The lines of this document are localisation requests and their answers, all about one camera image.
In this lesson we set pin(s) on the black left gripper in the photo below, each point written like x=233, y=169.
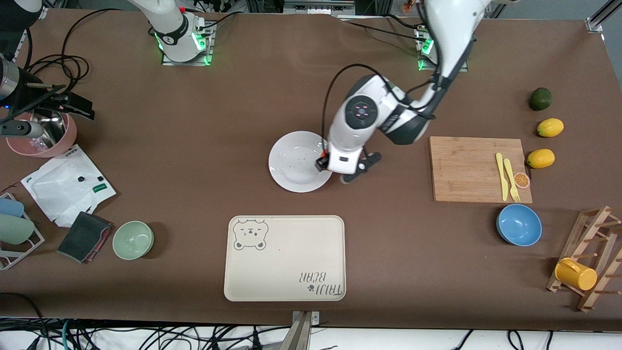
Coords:
x=321, y=163

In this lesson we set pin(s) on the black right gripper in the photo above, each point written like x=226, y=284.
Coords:
x=47, y=98

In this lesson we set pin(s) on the white round plate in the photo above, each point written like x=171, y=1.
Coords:
x=294, y=165

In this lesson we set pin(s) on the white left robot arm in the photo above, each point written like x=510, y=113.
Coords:
x=452, y=29

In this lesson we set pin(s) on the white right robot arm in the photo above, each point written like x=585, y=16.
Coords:
x=180, y=29

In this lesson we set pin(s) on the metal scoop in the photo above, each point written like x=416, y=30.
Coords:
x=51, y=131

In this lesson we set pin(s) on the pink bowl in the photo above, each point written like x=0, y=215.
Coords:
x=63, y=138

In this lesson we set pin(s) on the clear ice cubes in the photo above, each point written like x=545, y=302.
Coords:
x=36, y=144

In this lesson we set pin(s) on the white plastic bag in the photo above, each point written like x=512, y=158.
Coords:
x=63, y=189

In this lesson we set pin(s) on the cream bear print tray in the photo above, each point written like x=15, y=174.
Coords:
x=286, y=253

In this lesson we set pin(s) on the light blue cup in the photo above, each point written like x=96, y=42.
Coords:
x=9, y=207

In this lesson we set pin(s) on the bamboo cutting board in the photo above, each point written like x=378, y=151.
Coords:
x=461, y=170

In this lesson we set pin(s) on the dark grey folded cloth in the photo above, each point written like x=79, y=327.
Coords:
x=83, y=237

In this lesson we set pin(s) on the sage green cup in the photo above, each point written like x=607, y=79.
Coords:
x=14, y=229

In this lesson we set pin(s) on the pale green bowl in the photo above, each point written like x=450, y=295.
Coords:
x=132, y=239

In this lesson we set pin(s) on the yellow plastic knife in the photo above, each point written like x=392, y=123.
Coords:
x=501, y=175

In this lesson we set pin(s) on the yellow plastic fork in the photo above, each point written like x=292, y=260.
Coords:
x=511, y=180

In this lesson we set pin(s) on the toy orange slice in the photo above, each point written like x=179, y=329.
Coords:
x=521, y=180

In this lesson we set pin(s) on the blue bowl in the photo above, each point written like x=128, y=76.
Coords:
x=519, y=224

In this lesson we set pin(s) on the yellow lemon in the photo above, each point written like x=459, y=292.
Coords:
x=540, y=158
x=550, y=127

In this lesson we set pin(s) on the dark green avocado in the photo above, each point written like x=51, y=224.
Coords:
x=540, y=99

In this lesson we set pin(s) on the yellow mug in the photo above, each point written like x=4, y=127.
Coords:
x=576, y=273

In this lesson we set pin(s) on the wooden mug rack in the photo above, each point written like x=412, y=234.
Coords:
x=590, y=291

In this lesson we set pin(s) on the aluminium corner profile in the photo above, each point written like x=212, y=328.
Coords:
x=600, y=17

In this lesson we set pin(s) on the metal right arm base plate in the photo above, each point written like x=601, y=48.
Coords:
x=167, y=61

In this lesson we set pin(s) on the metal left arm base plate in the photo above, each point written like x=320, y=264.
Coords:
x=461, y=68

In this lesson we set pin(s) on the metal clamp bracket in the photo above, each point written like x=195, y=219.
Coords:
x=301, y=335

